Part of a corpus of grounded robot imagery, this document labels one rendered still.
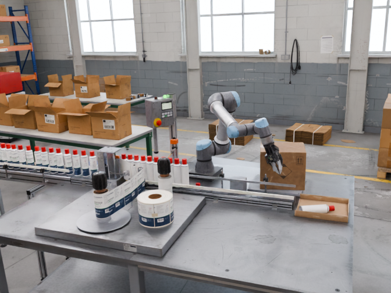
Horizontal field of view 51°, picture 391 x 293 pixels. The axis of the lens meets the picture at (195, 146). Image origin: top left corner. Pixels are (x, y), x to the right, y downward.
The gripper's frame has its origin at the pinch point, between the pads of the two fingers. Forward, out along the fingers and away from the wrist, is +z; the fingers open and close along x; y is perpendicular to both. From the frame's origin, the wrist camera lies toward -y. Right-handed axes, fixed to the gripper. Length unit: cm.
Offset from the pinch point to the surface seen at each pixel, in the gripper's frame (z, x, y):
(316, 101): 45, -38, -535
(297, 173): 10.5, 4.8, -21.8
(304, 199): 25.6, 6.3, -12.2
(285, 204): 19.6, -1.8, 5.3
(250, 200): 12.5, -22.7, 5.3
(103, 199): -28, -82, 63
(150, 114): -60, -71, 0
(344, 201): 32.6, 29.9, -12.2
